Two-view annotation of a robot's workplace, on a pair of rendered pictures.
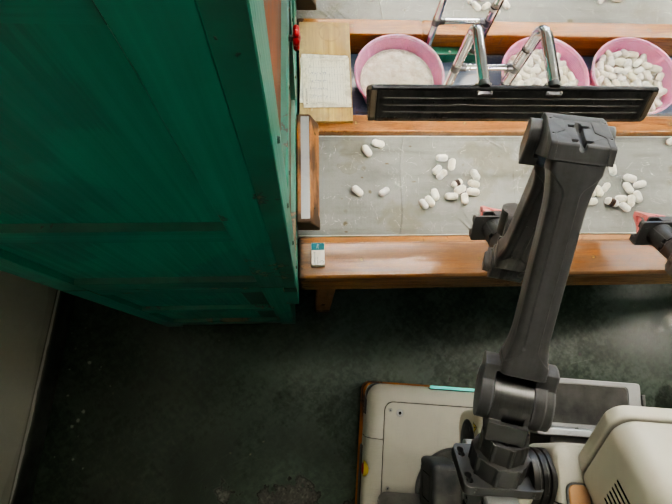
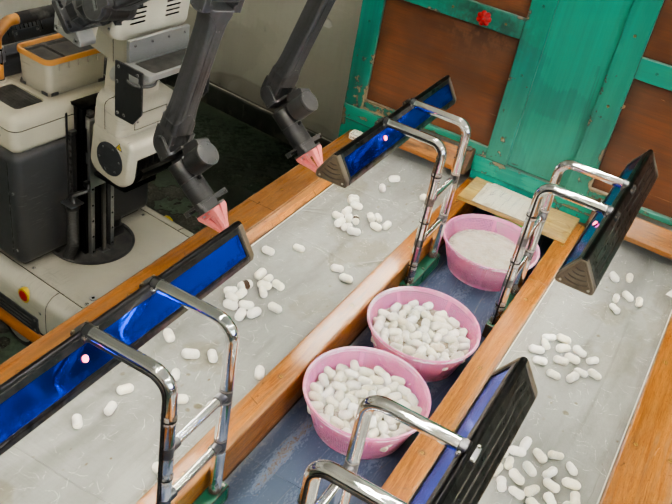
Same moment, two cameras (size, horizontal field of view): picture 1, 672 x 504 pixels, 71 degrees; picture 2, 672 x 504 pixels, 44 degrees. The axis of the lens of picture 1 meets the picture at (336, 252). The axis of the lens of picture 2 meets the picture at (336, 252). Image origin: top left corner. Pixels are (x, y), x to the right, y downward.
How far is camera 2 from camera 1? 2.50 m
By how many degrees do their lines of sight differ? 65
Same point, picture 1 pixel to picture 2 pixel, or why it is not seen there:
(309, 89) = (503, 191)
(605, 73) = (390, 384)
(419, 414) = not seen: hidden behind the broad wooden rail
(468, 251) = (292, 188)
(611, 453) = not seen: outside the picture
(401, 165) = (398, 209)
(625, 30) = not seen: hidden behind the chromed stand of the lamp
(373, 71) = (507, 247)
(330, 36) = (554, 224)
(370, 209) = (373, 179)
